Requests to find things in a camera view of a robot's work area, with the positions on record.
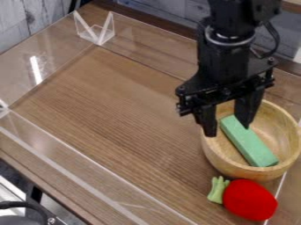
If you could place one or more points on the clear acrylic front wall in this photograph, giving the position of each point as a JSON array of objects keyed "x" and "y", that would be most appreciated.
[{"x": 102, "y": 197}]

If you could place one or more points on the clear acrylic corner bracket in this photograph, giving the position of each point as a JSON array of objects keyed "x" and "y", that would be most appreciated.
[{"x": 98, "y": 34}]

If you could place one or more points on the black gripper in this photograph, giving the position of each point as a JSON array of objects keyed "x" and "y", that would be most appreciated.
[{"x": 233, "y": 73}]

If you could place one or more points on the black metal table bracket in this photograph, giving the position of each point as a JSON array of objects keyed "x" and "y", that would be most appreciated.
[{"x": 38, "y": 212}]

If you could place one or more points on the red plush strawberry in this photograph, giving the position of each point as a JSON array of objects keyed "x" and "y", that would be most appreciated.
[{"x": 244, "y": 197}]

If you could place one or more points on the brown wooden bowl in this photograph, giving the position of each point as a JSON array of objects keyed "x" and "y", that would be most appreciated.
[{"x": 277, "y": 129}]

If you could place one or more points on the green rectangular block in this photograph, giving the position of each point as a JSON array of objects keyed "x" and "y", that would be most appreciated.
[{"x": 251, "y": 146}]

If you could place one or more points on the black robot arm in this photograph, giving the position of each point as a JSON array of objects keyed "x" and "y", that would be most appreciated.
[{"x": 239, "y": 16}]

